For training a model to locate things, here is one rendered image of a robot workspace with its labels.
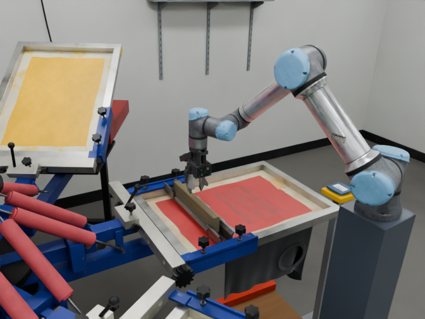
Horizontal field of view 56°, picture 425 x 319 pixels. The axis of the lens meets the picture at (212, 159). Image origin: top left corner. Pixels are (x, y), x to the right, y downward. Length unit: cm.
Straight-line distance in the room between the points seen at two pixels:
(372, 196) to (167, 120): 282
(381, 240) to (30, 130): 164
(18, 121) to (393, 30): 436
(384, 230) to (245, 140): 316
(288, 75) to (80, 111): 124
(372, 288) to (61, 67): 188
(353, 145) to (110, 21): 259
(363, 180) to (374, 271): 38
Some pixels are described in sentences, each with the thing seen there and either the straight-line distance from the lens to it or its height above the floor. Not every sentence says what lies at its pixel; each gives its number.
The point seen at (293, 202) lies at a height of 95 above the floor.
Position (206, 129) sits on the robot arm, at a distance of 149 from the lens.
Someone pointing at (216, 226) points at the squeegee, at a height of 102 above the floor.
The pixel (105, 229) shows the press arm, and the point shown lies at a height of 104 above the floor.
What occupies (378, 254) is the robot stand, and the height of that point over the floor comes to 111.
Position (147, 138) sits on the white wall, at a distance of 381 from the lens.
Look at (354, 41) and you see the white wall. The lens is 518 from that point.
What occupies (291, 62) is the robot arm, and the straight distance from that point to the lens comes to 123.
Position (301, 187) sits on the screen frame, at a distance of 201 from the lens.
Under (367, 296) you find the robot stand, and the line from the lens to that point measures 156.
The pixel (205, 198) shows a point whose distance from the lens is 192.
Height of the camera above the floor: 191
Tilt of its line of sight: 24 degrees down
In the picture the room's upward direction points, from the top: 2 degrees clockwise
